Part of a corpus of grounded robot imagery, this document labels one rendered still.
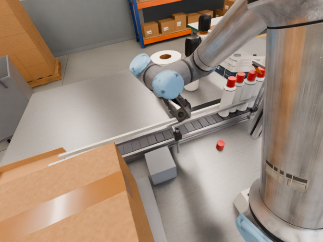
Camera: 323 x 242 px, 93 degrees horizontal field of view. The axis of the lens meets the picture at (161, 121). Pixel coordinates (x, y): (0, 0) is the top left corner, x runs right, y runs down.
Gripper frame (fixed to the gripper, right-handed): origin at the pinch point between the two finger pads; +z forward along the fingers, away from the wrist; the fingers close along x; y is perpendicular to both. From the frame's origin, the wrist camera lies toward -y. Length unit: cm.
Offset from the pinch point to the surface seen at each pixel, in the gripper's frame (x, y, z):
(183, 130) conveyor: 6.0, -2.0, 2.9
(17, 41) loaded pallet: 151, 287, -73
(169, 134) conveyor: 11.9, -1.2, -0.5
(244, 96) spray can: -25.8, -1.8, 10.2
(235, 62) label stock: -35.8, 18.1, 9.2
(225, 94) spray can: -18.5, -0.9, 1.5
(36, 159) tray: 69, 13, -30
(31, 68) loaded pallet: 181, 286, -36
